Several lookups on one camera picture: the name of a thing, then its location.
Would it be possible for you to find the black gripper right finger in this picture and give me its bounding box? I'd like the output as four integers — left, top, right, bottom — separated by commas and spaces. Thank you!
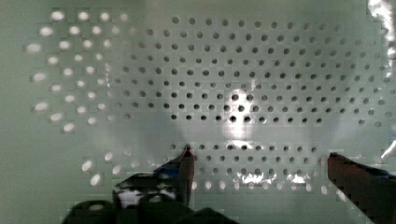
327, 152, 396, 224

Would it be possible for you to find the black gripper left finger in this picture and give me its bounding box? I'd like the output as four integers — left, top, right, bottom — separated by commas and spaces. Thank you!
112, 145, 195, 209

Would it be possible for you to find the mint green oval strainer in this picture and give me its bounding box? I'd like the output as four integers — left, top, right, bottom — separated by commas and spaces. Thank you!
1, 0, 395, 224

